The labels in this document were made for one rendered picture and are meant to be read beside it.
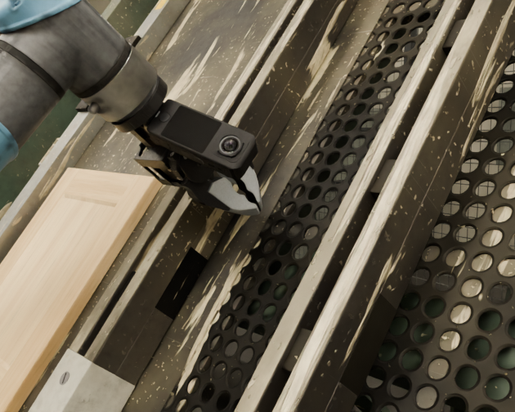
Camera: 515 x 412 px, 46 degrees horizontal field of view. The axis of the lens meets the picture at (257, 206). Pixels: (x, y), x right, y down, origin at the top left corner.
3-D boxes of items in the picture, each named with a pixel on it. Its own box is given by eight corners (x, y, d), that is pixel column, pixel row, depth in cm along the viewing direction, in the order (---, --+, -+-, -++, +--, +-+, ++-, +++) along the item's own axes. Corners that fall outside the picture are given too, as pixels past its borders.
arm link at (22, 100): (-13, 179, 64) (54, 99, 66) (-4, 189, 54) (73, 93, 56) (-83, 131, 60) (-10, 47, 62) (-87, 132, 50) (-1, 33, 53)
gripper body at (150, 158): (197, 140, 76) (128, 73, 69) (241, 141, 70) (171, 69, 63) (165, 190, 74) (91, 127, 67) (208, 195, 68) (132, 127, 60)
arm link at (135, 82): (143, 38, 60) (97, 102, 58) (174, 70, 63) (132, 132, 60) (106, 46, 66) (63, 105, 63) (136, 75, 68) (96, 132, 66)
